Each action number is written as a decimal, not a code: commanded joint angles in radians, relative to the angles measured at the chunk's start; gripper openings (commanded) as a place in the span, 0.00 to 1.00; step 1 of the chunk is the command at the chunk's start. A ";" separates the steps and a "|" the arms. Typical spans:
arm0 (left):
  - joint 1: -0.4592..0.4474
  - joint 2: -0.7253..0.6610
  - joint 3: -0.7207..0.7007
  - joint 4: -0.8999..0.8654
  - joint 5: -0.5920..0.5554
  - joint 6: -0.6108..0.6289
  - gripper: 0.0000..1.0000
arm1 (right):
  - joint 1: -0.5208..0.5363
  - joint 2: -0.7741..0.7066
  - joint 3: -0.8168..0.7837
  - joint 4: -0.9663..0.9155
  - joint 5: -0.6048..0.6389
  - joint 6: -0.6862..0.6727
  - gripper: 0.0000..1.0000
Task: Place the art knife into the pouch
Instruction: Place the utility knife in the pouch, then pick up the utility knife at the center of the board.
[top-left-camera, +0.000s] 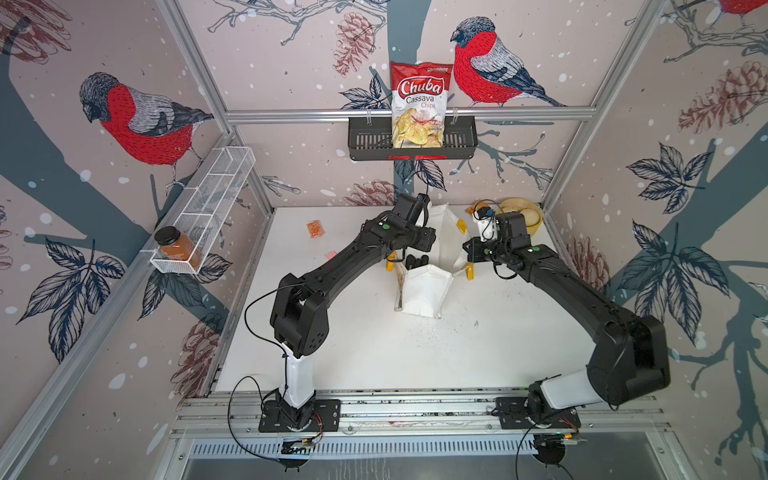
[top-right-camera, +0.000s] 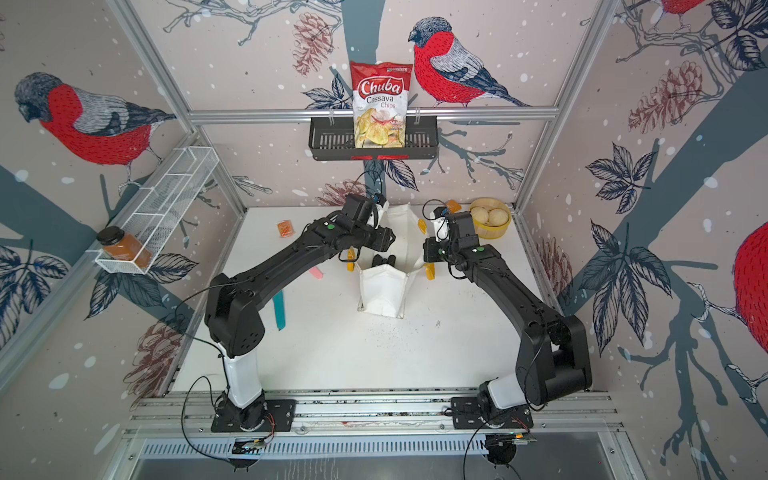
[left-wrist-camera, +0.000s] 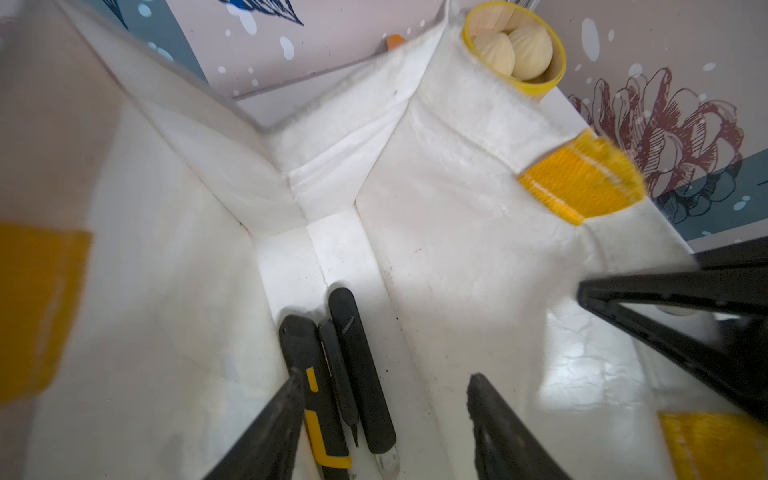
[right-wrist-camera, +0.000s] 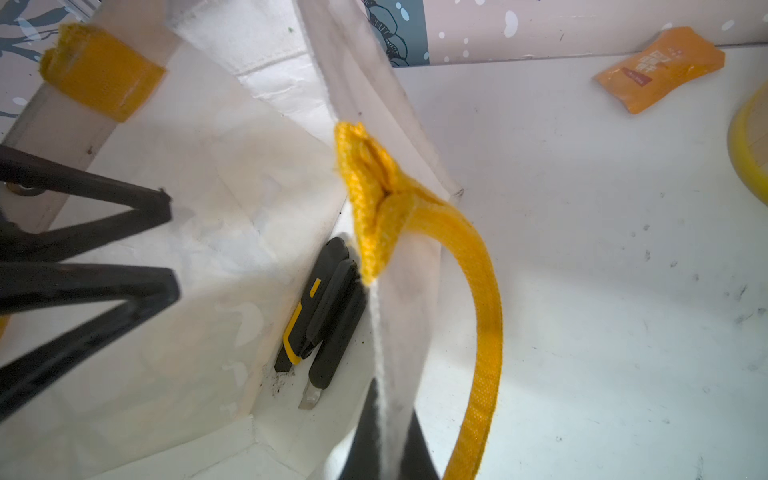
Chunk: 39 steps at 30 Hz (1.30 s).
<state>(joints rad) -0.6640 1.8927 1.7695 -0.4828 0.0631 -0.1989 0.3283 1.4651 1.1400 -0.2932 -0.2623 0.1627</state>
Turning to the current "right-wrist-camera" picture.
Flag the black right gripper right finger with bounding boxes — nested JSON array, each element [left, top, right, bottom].
[[398, 412, 439, 480]]

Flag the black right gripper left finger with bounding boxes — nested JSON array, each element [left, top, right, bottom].
[[339, 379, 381, 480]]

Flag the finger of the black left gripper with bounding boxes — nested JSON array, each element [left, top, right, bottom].
[[1, 262, 180, 420], [1, 146, 172, 262]]

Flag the small black yellow art knife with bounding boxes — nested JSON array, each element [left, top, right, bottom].
[[274, 237, 349, 373]]

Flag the white tote pouch yellow handles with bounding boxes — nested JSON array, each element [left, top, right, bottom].
[[1, 1, 502, 479]]

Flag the yellow bamboo steamer basket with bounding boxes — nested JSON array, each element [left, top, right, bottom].
[[727, 83, 767, 205]]

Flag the orange sachet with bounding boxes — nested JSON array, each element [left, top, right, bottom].
[[594, 27, 725, 114]]

